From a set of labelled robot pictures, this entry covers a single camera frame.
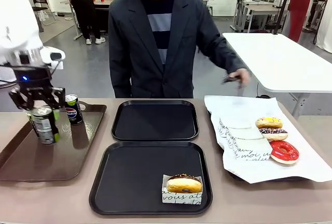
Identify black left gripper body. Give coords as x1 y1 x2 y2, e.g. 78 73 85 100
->
11 65 52 90

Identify black green soda can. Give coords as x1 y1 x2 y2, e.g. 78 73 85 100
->
27 106 61 146

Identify metal serving tongs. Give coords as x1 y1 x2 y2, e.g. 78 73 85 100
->
222 75 244 90

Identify yellow iced donut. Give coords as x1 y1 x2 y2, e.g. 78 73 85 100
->
255 117 283 129

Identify chocolate sprinkled donut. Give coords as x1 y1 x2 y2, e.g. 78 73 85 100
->
258 127 288 141

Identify red glazed donut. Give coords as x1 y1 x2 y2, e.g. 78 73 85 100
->
269 140 300 164

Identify person's left forearm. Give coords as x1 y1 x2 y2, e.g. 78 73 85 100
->
207 45 246 76

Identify person's right forearm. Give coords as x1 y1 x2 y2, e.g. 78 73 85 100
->
108 60 132 98

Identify person's left hand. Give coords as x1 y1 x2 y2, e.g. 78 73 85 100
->
229 68 251 89

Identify black Pepsi soda can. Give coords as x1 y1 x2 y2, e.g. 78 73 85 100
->
64 94 84 125

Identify brown plastic serving tray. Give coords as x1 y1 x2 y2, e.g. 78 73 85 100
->
0 101 107 183

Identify person in dark blazer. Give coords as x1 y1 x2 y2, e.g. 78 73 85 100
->
108 0 250 99

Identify small black square tray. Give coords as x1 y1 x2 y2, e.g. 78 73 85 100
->
110 100 200 142

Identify background wooden work table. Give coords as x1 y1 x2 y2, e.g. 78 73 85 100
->
60 0 114 40

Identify large black square tray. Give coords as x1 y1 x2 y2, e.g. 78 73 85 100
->
89 141 213 216

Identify chocolate nut topped donut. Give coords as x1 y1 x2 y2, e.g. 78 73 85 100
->
165 174 203 193

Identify chocolate donut in paper box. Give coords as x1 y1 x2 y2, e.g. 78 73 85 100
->
162 174 203 205

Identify background robot bench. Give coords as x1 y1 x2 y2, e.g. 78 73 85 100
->
201 0 215 17

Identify black tray under paper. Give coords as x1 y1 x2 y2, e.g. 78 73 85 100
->
206 108 309 183

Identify white paper sheet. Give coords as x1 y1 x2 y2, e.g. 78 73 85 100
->
204 95 332 185

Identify grey background workbench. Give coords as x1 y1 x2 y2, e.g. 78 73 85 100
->
232 0 288 33

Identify white rectangular table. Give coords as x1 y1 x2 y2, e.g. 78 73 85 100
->
222 32 332 117

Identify black vertical stand pole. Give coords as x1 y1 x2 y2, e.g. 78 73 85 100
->
273 0 296 35

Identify person in red apron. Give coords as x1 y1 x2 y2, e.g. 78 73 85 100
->
288 0 315 43

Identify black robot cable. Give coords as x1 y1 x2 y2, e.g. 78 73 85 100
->
0 62 64 88

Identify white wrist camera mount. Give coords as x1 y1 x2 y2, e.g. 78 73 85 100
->
41 47 66 69

